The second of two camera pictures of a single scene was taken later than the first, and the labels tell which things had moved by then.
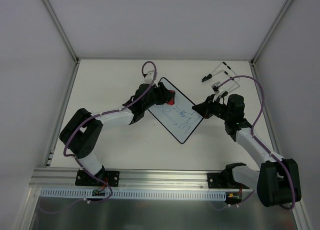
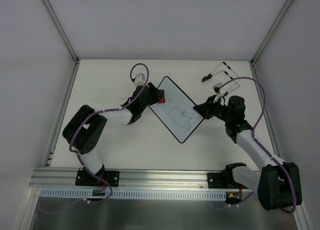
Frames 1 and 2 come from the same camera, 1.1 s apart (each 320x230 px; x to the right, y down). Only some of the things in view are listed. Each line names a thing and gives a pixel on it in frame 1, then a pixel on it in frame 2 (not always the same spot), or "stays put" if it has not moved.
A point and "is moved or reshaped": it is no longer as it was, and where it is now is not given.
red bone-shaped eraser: [171, 101] is moved or reshaped
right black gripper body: [210, 108] stays put
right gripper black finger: [202, 108] stays put
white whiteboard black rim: [180, 119] stays put
